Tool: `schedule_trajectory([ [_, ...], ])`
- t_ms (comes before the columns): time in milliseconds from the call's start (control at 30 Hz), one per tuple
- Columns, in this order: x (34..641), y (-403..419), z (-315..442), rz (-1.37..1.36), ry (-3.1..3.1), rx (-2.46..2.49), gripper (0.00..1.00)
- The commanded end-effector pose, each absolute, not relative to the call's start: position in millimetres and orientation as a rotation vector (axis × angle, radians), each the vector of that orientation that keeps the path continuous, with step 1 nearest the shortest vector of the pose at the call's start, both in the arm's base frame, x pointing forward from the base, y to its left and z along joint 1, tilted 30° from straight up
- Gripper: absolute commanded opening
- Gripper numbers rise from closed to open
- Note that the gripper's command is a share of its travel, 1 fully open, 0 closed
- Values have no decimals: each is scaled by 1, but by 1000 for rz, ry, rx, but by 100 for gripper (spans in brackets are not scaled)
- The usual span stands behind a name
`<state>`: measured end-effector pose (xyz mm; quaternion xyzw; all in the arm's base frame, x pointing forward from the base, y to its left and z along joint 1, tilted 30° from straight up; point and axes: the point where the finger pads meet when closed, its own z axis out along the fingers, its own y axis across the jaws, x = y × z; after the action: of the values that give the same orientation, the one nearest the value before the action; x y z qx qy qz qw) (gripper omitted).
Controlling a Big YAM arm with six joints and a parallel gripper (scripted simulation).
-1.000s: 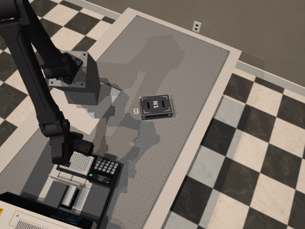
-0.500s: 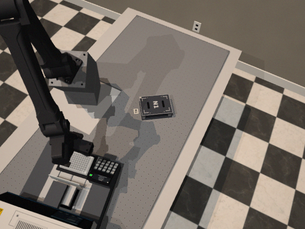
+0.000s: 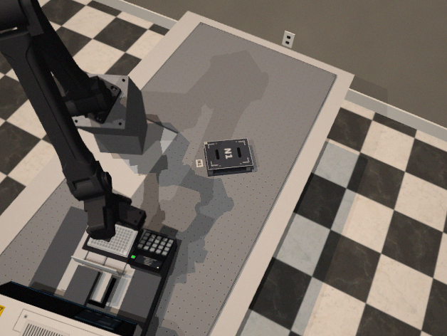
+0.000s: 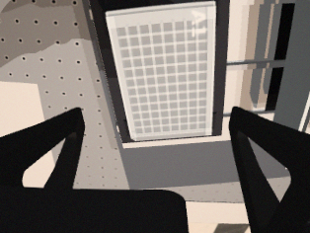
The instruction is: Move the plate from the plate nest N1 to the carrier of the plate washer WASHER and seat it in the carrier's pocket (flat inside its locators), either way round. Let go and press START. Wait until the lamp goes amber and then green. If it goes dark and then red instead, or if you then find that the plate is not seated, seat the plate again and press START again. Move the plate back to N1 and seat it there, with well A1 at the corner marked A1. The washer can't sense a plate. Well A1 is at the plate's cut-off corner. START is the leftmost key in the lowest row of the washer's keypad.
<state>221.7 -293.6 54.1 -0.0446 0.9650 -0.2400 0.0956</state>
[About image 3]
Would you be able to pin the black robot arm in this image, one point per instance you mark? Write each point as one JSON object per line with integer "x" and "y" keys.
{"x": 34, "y": 54}

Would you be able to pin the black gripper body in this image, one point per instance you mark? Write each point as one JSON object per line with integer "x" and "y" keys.
{"x": 126, "y": 200}

